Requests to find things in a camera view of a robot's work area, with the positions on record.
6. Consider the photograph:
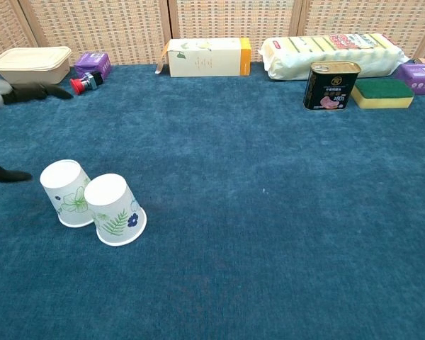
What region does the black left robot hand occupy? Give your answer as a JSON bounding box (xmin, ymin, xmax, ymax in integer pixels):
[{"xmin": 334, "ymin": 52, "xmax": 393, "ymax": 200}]
[{"xmin": 0, "ymin": 82, "xmax": 74, "ymax": 184}]

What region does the paper cup green flower print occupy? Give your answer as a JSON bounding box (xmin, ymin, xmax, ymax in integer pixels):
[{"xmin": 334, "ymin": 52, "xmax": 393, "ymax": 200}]
[{"xmin": 39, "ymin": 159, "xmax": 95, "ymax": 228}]

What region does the paper cup fern leaf print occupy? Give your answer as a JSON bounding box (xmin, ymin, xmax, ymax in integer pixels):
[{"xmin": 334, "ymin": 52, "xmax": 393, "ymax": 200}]
[{"xmin": 84, "ymin": 173, "xmax": 148, "ymax": 247}]

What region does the beige lidded food container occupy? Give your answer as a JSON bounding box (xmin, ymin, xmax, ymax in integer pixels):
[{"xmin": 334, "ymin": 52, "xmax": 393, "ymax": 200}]
[{"xmin": 0, "ymin": 46, "xmax": 73, "ymax": 86}]

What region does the red emergency stop button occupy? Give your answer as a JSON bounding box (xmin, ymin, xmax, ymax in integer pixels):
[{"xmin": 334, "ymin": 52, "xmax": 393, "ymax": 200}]
[{"xmin": 69, "ymin": 72, "xmax": 104, "ymax": 96}]

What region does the woven folding screen panel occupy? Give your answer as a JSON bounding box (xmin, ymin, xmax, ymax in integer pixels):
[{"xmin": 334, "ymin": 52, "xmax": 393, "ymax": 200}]
[
  {"xmin": 0, "ymin": 0, "xmax": 40, "ymax": 64},
  {"xmin": 297, "ymin": 0, "xmax": 425, "ymax": 62},
  {"xmin": 167, "ymin": 0, "xmax": 304, "ymax": 65},
  {"xmin": 18, "ymin": 0, "xmax": 173, "ymax": 67}
]

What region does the purple tissue pack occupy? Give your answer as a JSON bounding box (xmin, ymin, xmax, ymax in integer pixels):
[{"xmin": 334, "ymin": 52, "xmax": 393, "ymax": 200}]
[{"xmin": 74, "ymin": 52, "xmax": 113, "ymax": 79}]

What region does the cream cardboard box orange end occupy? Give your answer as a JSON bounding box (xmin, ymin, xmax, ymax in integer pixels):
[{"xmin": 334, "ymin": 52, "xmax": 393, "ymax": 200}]
[{"xmin": 154, "ymin": 37, "xmax": 252, "ymax": 78}]

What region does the blue table carpet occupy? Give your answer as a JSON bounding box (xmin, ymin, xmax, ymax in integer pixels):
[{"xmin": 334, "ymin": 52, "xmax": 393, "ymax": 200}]
[{"xmin": 0, "ymin": 62, "xmax": 425, "ymax": 340}]

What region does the black luncheon meat can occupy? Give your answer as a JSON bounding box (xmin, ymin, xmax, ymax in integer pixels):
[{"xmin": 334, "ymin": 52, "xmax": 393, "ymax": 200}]
[{"xmin": 302, "ymin": 61, "xmax": 362, "ymax": 112}]

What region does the plastic pack of yellow sponges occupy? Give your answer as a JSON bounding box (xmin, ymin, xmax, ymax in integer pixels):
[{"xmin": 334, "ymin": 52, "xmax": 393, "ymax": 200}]
[{"xmin": 257, "ymin": 33, "xmax": 410, "ymax": 81}]

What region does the green and yellow sponge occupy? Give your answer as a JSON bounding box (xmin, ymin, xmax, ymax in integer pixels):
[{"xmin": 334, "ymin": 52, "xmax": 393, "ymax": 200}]
[{"xmin": 351, "ymin": 78, "xmax": 415, "ymax": 111}]

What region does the purple box with barcode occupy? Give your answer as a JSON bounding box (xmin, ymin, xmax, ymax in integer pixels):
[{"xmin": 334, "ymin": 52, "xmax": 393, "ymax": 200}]
[{"xmin": 395, "ymin": 62, "xmax": 425, "ymax": 96}]

